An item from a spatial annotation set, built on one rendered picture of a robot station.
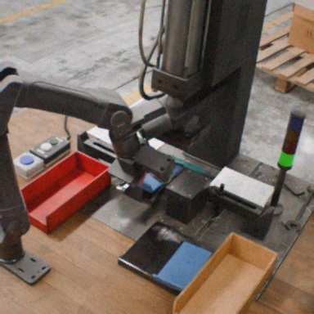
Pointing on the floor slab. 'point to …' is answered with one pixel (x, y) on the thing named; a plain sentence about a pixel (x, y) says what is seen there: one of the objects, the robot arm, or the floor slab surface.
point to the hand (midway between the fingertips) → (138, 181)
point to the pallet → (293, 77)
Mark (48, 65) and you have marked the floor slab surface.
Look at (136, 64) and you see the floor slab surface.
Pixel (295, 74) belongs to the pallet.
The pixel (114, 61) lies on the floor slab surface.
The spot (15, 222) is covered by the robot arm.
